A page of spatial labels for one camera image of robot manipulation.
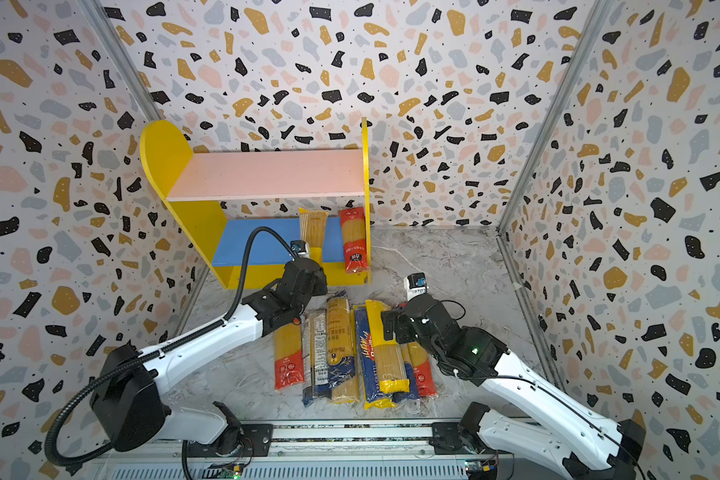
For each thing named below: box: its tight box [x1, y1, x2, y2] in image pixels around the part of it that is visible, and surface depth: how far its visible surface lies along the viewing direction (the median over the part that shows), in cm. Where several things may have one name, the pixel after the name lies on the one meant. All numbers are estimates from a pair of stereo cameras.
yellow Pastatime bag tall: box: [297, 207, 329, 268], surface depth 87 cm
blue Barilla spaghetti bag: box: [353, 305, 396, 410], surface depth 83 cm
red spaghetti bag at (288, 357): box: [274, 323, 304, 391], surface depth 85 cm
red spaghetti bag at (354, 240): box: [340, 207, 369, 274], surface depth 96 cm
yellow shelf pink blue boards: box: [140, 118, 373, 289], surface depth 83 cm
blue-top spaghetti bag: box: [392, 343, 418, 403], surface depth 80 cm
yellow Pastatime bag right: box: [366, 300, 410, 393], surface depth 81 cm
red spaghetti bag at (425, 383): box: [408, 341, 438, 397], surface depth 85 cm
